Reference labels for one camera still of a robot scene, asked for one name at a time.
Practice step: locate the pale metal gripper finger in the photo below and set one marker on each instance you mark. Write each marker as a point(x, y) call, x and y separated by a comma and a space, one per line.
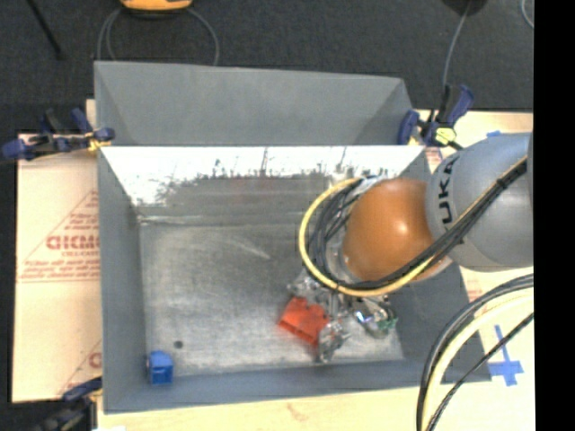
point(304, 288)
point(331, 340)

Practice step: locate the orange-red plastic block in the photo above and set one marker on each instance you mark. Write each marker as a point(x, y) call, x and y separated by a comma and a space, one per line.
point(301, 319)

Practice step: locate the grey metal bin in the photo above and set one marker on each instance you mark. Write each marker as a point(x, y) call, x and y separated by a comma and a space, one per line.
point(211, 285)

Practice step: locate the small blue box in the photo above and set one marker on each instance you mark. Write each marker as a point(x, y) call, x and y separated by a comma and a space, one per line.
point(160, 367)

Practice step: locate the brown cardboard board, red print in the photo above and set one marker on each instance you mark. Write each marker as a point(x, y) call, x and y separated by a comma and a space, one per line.
point(54, 321)

